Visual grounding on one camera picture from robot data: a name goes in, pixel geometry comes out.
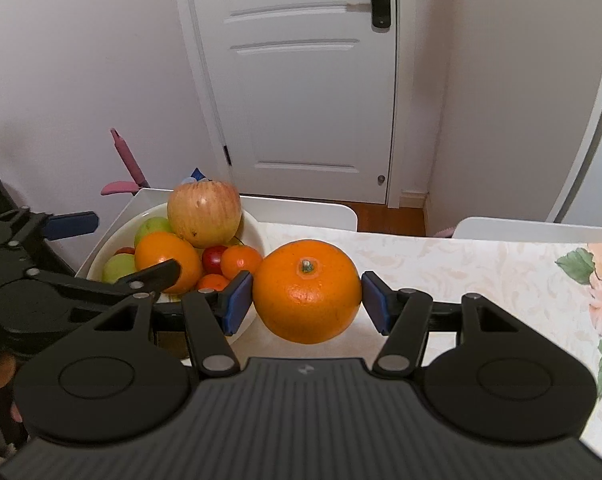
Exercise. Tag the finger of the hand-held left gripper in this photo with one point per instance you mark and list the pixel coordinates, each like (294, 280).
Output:
(146, 275)
(73, 225)

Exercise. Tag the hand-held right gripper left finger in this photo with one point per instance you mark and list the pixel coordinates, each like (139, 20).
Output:
(236, 300)

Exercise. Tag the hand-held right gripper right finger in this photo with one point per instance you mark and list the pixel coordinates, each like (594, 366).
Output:
(376, 302)

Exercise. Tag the orange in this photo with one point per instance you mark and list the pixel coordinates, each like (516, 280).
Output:
(306, 295)
(166, 252)

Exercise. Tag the reddish orange tangerine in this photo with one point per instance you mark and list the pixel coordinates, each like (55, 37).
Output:
(241, 260)

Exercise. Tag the large green apple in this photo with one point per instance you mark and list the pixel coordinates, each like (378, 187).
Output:
(151, 230)

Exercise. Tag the cream ceramic bowl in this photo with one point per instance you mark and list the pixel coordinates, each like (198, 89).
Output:
(253, 240)

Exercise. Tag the yellow red apple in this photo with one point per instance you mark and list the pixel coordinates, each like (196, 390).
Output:
(204, 212)

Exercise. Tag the small green apple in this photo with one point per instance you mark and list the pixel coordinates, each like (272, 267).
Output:
(118, 267)

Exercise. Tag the small tangerine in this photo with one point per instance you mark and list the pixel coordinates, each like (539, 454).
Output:
(212, 282)

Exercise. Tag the red cherry tomato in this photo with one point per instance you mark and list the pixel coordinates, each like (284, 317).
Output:
(213, 258)

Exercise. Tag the floral tablecloth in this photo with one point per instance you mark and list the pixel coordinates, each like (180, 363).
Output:
(481, 270)

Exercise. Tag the blue white object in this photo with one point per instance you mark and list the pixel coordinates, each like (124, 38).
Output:
(197, 175)

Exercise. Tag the white panel door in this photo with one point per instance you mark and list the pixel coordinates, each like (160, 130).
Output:
(306, 110)

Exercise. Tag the white cabinet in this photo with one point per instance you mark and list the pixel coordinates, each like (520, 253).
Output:
(596, 150)

